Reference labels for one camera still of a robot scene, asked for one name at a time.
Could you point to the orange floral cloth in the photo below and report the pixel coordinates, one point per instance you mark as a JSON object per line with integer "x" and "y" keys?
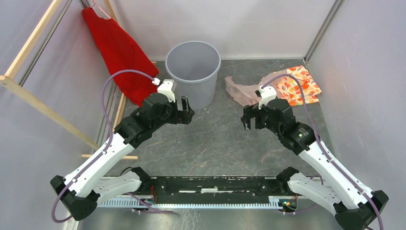
{"x": 287, "y": 88}

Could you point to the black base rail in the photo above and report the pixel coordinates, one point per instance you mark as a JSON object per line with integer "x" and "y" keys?
{"x": 221, "y": 192}

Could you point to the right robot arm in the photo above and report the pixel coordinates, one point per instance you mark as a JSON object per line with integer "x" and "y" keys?
{"x": 353, "y": 204}

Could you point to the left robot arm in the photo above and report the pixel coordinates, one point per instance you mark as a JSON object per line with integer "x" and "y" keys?
{"x": 79, "y": 192}

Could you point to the pink translucent trash bag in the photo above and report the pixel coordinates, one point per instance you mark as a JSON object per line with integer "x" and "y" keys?
{"x": 246, "y": 94}

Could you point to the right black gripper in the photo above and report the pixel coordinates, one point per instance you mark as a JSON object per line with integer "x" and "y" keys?
{"x": 250, "y": 112}

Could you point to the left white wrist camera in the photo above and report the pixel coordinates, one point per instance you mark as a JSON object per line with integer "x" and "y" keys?
{"x": 166, "y": 88}

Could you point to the grey plastic trash bin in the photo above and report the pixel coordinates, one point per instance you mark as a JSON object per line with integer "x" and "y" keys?
{"x": 194, "y": 66}

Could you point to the metal corner post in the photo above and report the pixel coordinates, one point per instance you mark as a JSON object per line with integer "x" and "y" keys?
{"x": 323, "y": 29}

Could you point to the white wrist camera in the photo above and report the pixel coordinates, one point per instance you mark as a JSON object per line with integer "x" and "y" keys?
{"x": 166, "y": 88}
{"x": 266, "y": 94}

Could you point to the red cloth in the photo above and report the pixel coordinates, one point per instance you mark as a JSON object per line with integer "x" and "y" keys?
{"x": 120, "y": 51}

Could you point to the wooden frame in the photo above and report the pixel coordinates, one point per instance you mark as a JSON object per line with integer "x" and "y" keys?
{"x": 64, "y": 70}

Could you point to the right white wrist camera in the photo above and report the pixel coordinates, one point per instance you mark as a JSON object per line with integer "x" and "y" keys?
{"x": 266, "y": 94}

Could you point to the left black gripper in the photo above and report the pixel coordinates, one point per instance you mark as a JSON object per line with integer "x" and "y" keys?
{"x": 184, "y": 117}

